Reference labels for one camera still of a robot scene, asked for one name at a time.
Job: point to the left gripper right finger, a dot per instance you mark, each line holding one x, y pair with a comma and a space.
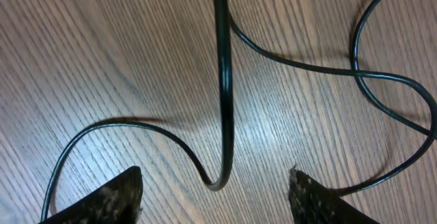
311, 202

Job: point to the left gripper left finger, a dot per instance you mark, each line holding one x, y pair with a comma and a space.
116, 202

